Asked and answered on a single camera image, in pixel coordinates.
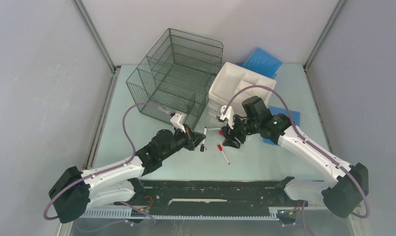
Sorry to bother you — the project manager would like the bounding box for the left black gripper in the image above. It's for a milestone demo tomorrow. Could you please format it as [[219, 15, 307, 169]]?
[[160, 123, 206, 160]]

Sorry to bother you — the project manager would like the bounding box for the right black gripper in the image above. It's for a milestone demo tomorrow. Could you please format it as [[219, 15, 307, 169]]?
[[222, 114, 259, 149]]

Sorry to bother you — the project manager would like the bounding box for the black cap marker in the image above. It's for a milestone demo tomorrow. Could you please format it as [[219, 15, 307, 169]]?
[[200, 127, 208, 152]]

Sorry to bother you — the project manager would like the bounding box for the white plastic drawer organizer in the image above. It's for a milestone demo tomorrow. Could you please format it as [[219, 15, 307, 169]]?
[[208, 62, 276, 118]]

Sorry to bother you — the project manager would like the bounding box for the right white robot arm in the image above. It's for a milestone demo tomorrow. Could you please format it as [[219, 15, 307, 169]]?
[[217, 96, 369, 218]]

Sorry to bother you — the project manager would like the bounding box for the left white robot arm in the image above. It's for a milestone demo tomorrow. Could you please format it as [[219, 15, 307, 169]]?
[[48, 129, 206, 223]]

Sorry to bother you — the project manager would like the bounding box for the blue folder at right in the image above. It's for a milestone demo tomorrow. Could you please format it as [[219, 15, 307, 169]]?
[[264, 106, 301, 147]]

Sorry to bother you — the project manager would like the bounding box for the blue folder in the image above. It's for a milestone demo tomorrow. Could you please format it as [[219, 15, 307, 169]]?
[[236, 48, 283, 79], [264, 106, 301, 147]]

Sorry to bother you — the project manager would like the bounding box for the blue folder at back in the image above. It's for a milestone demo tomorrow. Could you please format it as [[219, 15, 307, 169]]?
[[236, 48, 283, 79]]

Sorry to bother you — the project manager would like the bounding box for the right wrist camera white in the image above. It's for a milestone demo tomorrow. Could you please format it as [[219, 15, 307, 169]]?
[[217, 105, 234, 129]]

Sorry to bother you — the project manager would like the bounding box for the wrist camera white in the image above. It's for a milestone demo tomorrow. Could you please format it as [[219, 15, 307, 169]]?
[[217, 105, 234, 129], [170, 112, 187, 133]]

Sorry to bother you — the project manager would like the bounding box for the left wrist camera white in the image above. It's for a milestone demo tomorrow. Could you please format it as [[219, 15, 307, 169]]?
[[170, 112, 187, 133]]

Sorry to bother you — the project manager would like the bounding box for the green wire mesh basket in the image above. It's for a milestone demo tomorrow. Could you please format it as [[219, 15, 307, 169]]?
[[126, 28, 223, 129]]

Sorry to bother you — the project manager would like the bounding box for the black front rail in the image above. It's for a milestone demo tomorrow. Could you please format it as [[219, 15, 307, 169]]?
[[128, 180, 302, 218]]

